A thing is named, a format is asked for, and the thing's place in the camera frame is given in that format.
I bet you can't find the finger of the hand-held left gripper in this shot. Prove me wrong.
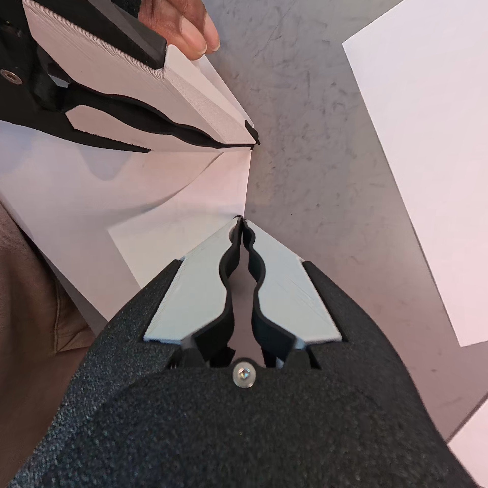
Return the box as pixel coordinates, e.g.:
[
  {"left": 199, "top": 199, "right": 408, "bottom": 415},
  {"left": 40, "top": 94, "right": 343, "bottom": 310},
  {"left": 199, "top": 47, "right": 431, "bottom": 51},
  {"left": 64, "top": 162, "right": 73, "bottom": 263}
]
[
  {"left": 64, "top": 93, "right": 254, "bottom": 154},
  {"left": 22, "top": 0, "right": 261, "bottom": 148}
]

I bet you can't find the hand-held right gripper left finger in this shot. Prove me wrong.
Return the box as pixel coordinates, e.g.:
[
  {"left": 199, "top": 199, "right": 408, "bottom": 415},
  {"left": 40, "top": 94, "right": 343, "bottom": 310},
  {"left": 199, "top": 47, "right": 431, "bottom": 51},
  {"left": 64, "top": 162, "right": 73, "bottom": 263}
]
[{"left": 142, "top": 216, "right": 243, "bottom": 363}]

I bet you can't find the person's left hand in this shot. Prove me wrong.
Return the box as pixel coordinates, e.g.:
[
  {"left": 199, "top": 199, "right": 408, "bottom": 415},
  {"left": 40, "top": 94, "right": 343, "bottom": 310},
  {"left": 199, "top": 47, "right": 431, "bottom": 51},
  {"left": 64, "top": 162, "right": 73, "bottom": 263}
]
[{"left": 137, "top": 0, "right": 222, "bottom": 62}]

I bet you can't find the white paper sheet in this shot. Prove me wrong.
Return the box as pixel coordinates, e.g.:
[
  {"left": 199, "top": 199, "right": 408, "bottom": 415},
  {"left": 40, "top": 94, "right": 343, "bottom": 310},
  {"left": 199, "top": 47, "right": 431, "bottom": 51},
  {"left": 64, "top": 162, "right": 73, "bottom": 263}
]
[
  {"left": 0, "top": 53, "right": 258, "bottom": 324},
  {"left": 447, "top": 407, "right": 488, "bottom": 488},
  {"left": 342, "top": 0, "right": 488, "bottom": 348}
]

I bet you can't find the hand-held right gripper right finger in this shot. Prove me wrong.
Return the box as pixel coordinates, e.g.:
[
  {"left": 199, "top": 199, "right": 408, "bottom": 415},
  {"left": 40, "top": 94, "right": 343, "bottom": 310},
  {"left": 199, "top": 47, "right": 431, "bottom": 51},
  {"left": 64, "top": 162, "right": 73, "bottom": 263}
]
[{"left": 243, "top": 219, "right": 344, "bottom": 363}]

